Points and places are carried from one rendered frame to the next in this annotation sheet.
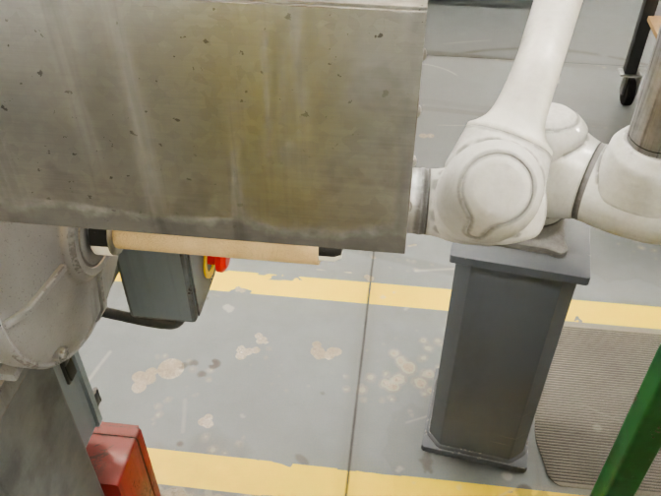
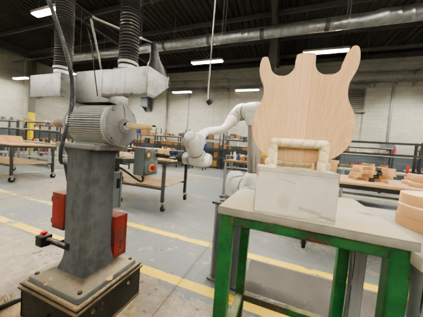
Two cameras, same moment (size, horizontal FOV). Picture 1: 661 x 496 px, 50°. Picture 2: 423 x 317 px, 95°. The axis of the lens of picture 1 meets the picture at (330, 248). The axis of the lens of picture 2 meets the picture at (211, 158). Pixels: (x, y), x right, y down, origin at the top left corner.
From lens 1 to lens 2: 95 cm
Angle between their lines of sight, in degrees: 40
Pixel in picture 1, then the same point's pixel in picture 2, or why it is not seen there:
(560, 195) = (235, 185)
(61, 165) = (117, 87)
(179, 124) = (128, 80)
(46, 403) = (109, 178)
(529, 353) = not seen: hidden behind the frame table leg
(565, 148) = (236, 175)
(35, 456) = (102, 185)
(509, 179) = (191, 133)
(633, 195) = (247, 182)
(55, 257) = (117, 122)
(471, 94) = not seen: hidden behind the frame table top
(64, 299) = (116, 129)
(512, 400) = not seen: hidden behind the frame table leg
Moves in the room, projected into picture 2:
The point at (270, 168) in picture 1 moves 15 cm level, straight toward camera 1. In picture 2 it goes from (135, 85) to (116, 73)
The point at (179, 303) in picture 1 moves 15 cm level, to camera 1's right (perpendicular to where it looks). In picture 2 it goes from (141, 170) to (160, 172)
